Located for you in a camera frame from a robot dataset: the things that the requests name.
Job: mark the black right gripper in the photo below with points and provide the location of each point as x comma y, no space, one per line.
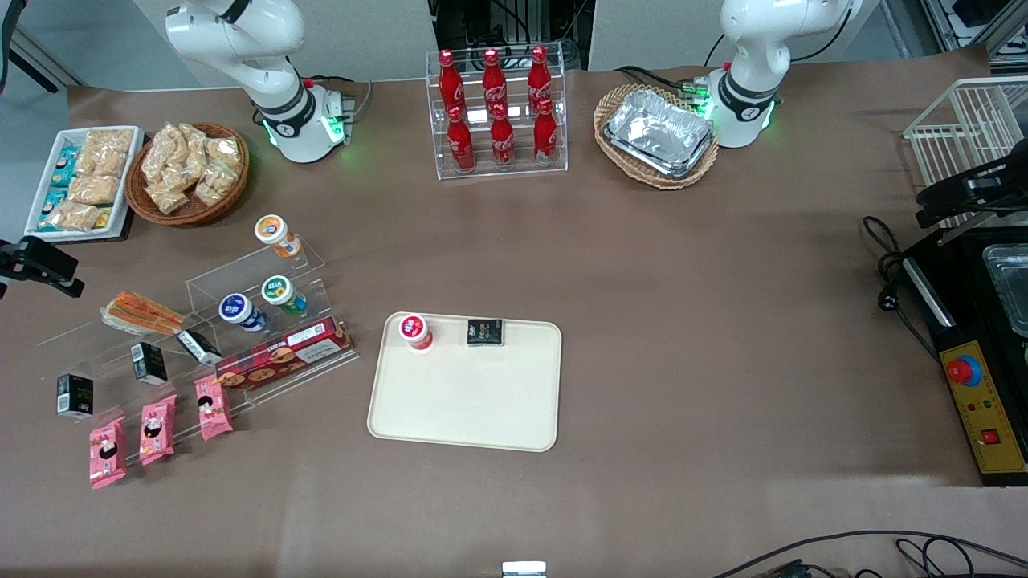
32,259

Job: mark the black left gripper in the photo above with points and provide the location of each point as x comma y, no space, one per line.
981,187

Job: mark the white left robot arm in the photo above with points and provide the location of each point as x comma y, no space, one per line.
755,48

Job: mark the white rectangular snack tray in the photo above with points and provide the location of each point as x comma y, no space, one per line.
48,172

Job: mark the wrapped triangle sandwich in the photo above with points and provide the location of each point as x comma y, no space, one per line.
144,313

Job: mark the aluminium foil tray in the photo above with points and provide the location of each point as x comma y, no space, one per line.
658,128
671,172

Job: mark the white tray edge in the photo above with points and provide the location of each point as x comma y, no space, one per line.
474,393

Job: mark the beige snack packet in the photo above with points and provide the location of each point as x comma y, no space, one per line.
107,152
72,216
94,189

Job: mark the blue snack packet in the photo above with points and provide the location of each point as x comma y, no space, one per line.
53,201
64,167

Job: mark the clear plastic container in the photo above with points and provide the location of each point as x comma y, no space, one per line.
1008,289

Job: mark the clear bag of puffed snacks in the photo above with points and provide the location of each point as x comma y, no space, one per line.
214,185
161,152
169,197
225,151
193,140

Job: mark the small black box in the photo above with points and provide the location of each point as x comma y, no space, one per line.
485,332
198,347
149,363
75,396

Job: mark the clear acrylic stepped display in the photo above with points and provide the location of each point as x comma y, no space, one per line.
209,289

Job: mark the brown wicker basket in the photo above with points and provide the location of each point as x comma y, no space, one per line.
221,205

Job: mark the blue yogurt cup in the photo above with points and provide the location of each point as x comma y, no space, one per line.
235,308

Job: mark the pink snack packet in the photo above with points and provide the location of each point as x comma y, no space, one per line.
157,430
107,453
214,408

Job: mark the black sealing machine yellow panel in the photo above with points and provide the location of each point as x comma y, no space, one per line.
984,417

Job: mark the orange yogurt cup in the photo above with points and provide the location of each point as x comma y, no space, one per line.
273,231

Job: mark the green yogurt cup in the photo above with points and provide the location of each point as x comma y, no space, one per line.
279,289

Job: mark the red cookie box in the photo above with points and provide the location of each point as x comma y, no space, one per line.
281,355

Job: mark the light woven wicker basket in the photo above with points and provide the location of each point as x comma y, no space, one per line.
618,100

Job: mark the red yogurt cup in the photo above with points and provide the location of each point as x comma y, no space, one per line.
414,329

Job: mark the clear acrylic bottle rack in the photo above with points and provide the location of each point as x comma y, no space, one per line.
554,168

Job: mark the red cola bottle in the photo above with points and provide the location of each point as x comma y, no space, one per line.
539,79
545,138
503,143
461,144
450,84
493,80

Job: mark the small silver metal block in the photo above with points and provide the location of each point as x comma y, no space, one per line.
524,570

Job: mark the aluminium frame shelf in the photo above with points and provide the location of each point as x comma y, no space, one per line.
972,20

